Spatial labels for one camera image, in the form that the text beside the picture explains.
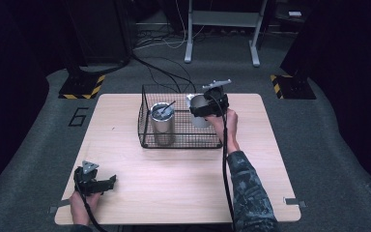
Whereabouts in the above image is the steel mug with white handle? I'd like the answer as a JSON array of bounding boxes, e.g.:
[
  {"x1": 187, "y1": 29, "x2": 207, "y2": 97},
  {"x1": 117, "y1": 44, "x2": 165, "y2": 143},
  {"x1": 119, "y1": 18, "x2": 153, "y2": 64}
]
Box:
[{"x1": 185, "y1": 93, "x2": 214, "y2": 131}]

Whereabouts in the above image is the black wire basket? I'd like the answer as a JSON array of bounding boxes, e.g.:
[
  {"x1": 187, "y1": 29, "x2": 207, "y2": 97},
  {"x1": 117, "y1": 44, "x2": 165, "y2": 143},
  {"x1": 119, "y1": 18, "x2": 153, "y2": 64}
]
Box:
[{"x1": 137, "y1": 83, "x2": 228, "y2": 150}]

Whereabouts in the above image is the person's left hand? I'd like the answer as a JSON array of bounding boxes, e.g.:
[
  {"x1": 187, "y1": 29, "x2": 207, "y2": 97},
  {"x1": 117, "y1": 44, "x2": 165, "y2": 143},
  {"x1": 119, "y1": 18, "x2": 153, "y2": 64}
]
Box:
[{"x1": 68, "y1": 189, "x2": 102, "y2": 226}]

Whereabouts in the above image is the left hand-held gripper cable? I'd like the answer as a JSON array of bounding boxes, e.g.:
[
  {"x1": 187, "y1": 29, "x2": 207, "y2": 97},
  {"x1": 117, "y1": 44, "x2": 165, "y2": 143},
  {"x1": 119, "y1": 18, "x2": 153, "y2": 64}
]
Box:
[{"x1": 72, "y1": 167, "x2": 108, "y2": 232}]

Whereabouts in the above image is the black floor cable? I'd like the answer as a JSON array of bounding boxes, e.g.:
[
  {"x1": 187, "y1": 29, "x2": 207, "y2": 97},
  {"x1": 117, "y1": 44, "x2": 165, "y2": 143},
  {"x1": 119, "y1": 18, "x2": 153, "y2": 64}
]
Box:
[{"x1": 130, "y1": 52, "x2": 198, "y2": 95}]

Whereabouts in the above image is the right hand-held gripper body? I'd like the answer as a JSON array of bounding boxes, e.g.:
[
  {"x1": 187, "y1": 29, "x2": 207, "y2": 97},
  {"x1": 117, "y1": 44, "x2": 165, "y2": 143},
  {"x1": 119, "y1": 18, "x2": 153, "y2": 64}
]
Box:
[{"x1": 202, "y1": 78, "x2": 233, "y2": 118}]

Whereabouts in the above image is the white floor cable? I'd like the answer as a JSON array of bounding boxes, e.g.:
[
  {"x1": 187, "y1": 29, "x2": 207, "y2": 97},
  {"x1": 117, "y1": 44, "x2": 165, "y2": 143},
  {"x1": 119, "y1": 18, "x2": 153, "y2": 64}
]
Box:
[{"x1": 133, "y1": 0, "x2": 207, "y2": 51}]

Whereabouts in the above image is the person's right hand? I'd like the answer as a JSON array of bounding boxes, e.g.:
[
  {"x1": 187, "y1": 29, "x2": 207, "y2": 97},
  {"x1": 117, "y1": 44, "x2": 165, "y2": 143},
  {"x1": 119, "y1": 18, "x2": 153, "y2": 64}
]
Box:
[{"x1": 205, "y1": 108, "x2": 240, "y2": 154}]

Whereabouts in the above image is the right hand-held gripper cable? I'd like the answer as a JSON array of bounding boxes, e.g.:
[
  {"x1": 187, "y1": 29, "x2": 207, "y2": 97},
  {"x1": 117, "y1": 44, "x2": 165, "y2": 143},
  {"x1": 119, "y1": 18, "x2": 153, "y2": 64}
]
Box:
[{"x1": 210, "y1": 95, "x2": 237, "y2": 232}]

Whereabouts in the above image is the white metal desk frame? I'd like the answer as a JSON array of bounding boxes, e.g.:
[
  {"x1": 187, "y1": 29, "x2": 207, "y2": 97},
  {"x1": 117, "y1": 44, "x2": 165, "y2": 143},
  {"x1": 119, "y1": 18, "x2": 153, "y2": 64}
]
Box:
[{"x1": 184, "y1": 0, "x2": 269, "y2": 68}]

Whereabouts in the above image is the grey tape strip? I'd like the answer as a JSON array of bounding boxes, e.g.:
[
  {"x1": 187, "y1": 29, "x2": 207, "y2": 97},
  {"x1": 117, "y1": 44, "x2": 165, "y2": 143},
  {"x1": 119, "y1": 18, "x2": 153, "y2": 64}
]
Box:
[
  {"x1": 47, "y1": 199, "x2": 71, "y2": 215},
  {"x1": 282, "y1": 196, "x2": 307, "y2": 208}
]

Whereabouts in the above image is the black base with hazard stripes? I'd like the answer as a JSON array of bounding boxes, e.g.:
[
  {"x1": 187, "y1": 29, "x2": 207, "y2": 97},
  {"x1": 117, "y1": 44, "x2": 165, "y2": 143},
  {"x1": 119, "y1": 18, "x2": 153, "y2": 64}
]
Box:
[
  {"x1": 58, "y1": 73, "x2": 106, "y2": 101},
  {"x1": 269, "y1": 73, "x2": 317, "y2": 101}
]

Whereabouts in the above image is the steel tumbler with straw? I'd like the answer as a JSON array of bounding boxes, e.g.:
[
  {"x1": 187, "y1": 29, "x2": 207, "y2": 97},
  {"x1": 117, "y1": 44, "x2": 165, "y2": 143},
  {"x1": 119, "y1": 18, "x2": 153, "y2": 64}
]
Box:
[{"x1": 149, "y1": 100, "x2": 177, "y2": 147}]

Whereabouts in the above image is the hand-held gripper cable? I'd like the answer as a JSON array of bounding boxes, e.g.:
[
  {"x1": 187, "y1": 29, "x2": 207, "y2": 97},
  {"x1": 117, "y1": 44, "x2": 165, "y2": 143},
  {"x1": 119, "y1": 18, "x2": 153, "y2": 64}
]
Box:
[
  {"x1": 72, "y1": 167, "x2": 108, "y2": 232},
  {"x1": 210, "y1": 95, "x2": 237, "y2": 232}
]

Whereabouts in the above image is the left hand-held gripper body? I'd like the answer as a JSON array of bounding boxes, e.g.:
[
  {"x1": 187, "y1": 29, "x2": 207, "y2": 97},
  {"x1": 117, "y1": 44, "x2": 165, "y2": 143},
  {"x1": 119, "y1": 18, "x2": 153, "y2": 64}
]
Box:
[{"x1": 72, "y1": 159, "x2": 107, "y2": 196}]

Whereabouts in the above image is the black cabinet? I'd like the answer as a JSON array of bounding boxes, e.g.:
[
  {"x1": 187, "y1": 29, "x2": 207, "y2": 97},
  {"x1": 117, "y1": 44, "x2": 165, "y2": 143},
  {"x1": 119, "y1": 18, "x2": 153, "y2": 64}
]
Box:
[{"x1": 63, "y1": 0, "x2": 133, "y2": 67}]

